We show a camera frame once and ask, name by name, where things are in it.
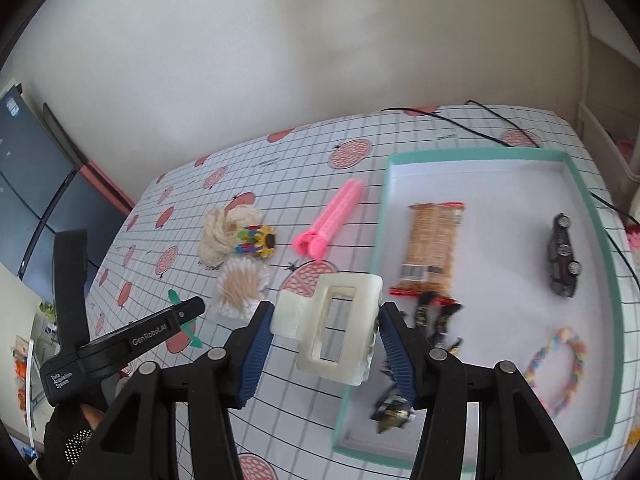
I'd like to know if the person's left hand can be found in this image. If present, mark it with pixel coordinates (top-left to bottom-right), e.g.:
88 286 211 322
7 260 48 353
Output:
44 386 109 480

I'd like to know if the white hair claw clip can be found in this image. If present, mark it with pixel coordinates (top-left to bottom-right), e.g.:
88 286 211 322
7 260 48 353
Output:
270 272 385 387

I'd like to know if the black cable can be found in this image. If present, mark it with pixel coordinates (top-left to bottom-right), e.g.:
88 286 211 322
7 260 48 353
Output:
380 100 640 282

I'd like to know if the black toy car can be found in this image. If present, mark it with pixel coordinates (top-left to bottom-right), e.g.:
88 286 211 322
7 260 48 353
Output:
546 213 584 300

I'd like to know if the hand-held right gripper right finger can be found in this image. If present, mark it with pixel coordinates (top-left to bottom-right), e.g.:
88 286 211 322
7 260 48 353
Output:
377 301 583 480

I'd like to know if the teal cardboard box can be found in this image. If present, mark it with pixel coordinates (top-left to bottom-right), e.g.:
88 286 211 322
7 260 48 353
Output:
332 149 629 474

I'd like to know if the dark blue cabinet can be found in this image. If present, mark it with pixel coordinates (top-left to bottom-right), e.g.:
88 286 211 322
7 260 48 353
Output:
0 82 103 306

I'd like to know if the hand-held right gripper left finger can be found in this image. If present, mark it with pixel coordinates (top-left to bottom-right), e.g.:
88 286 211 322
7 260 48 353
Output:
67 301 276 480

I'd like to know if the bag of cotton swabs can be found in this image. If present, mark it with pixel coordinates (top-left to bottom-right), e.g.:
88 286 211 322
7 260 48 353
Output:
207 259 274 324

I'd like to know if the pastel braided bracelet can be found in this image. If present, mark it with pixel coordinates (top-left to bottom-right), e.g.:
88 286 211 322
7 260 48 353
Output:
525 327 587 417

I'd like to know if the dark figurine keychain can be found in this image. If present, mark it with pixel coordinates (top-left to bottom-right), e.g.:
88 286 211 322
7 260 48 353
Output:
370 290 464 434

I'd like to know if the cracker packet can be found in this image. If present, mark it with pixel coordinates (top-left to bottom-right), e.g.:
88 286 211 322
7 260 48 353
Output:
389 201 467 307

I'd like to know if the green plastic clip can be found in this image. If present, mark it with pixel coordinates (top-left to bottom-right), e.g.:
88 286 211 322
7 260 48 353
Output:
167 289 203 350

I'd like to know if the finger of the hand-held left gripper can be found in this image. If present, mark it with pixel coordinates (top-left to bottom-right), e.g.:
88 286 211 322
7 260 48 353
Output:
165 296 206 334

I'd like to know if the sunflower toy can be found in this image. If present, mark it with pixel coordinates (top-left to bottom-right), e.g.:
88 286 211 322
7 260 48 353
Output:
235 225 279 260

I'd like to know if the pink hair roller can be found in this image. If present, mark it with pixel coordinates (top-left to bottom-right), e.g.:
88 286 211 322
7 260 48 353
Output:
292 178 366 261

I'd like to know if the cream lace scrunchie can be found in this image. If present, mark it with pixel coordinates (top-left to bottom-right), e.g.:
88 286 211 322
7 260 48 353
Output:
199 207 264 269

